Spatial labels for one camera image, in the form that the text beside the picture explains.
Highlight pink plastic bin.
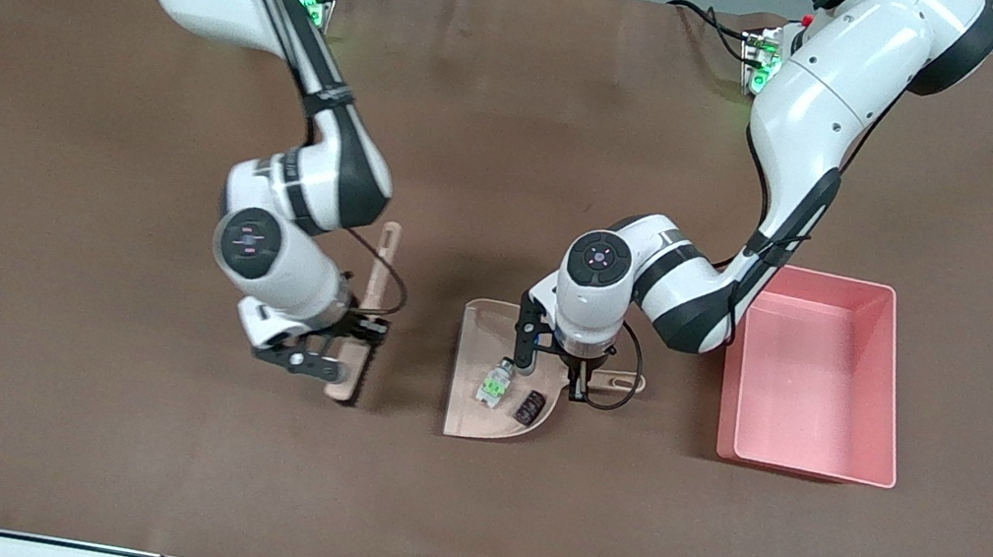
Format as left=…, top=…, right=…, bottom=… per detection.
left=704, top=257, right=928, bottom=493

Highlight beige plastic dustpan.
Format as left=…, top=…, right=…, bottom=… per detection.
left=441, top=294, right=655, bottom=466

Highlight dark cylindrical capacitor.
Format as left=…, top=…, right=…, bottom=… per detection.
left=513, top=389, right=552, bottom=429

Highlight beige hand brush black bristles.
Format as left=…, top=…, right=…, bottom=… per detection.
left=322, top=215, right=407, bottom=412

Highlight white electronic component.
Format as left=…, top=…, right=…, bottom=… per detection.
left=473, top=352, right=518, bottom=412

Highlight black base cable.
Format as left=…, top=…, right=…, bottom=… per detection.
left=657, top=0, right=761, bottom=63

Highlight brown table cover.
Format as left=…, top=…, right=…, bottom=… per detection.
left=0, top=0, right=993, bottom=557

